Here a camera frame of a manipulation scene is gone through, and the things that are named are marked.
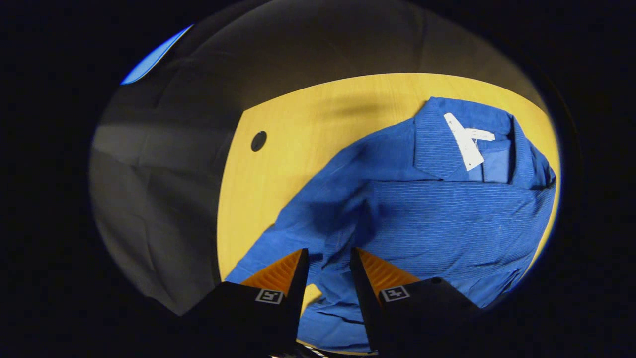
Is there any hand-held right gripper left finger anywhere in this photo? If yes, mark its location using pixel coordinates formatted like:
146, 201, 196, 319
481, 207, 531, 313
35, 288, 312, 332
181, 248, 310, 358

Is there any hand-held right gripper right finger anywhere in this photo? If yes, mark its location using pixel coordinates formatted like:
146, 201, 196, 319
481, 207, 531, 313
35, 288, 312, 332
349, 247, 482, 356

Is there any blue corduroy shirt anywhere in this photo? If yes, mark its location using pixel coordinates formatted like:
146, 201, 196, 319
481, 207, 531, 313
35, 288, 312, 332
225, 96, 557, 355

